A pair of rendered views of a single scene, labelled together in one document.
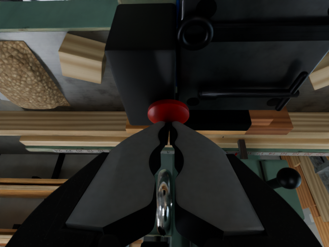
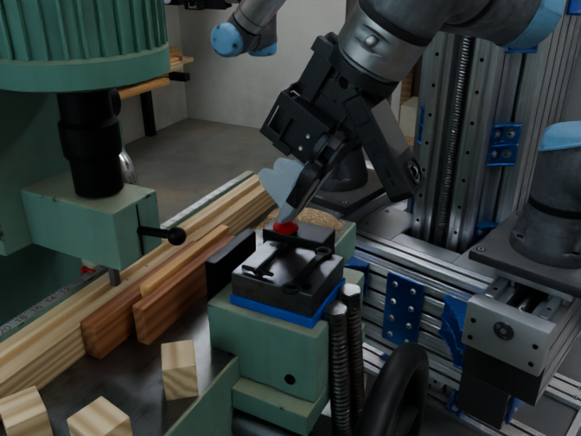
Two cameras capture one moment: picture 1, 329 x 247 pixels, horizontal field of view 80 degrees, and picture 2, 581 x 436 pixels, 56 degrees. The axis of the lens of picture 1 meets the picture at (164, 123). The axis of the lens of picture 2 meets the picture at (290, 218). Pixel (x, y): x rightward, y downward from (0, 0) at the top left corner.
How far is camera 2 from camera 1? 0.57 m
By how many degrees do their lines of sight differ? 52
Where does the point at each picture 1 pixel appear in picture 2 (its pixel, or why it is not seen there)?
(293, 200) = (120, 227)
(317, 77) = (181, 344)
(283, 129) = (101, 319)
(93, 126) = (233, 218)
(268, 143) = (78, 303)
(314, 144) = (23, 339)
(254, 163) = (147, 248)
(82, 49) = not seen: hidden behind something
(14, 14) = not seen: hidden behind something
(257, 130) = (120, 301)
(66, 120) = (249, 213)
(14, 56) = not seen: hidden behind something
